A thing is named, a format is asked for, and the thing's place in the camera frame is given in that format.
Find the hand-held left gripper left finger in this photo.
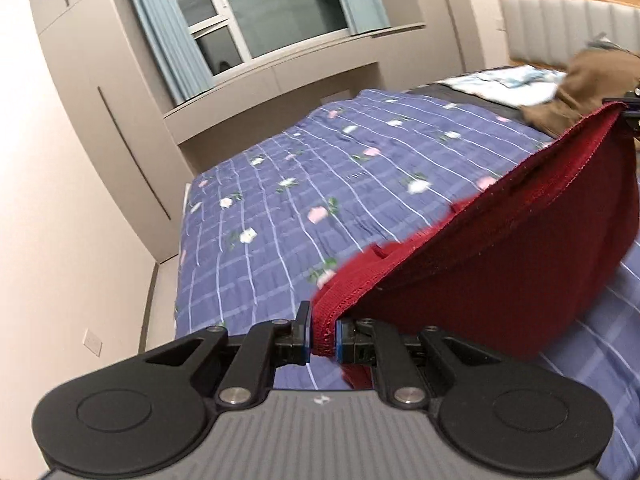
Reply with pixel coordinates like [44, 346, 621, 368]
[142, 302, 313, 409]

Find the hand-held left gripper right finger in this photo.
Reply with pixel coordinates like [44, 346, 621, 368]
[335, 317, 507, 408]

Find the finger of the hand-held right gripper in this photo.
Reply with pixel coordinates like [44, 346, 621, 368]
[602, 86, 640, 113]
[620, 112, 640, 150]

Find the red knit sweater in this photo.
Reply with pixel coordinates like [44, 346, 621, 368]
[310, 101, 640, 391]

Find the brown cloth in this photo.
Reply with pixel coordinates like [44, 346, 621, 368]
[520, 47, 640, 142]

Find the grey padded wooden headboard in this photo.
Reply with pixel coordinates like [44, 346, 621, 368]
[495, 0, 640, 69]

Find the light blue printed cloth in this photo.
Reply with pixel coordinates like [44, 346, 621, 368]
[440, 65, 569, 109]

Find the blue checked floral quilt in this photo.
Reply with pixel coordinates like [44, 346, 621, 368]
[172, 89, 640, 480]

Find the beige built-in wardrobe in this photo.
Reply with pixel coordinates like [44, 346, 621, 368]
[27, 0, 197, 267]
[404, 0, 507, 87]

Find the beige window cabinet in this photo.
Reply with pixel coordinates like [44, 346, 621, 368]
[162, 22, 432, 177]

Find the white wall socket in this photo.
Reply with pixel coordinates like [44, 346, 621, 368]
[82, 329, 105, 357]

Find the window with white frame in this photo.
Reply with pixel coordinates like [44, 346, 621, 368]
[159, 0, 351, 79]

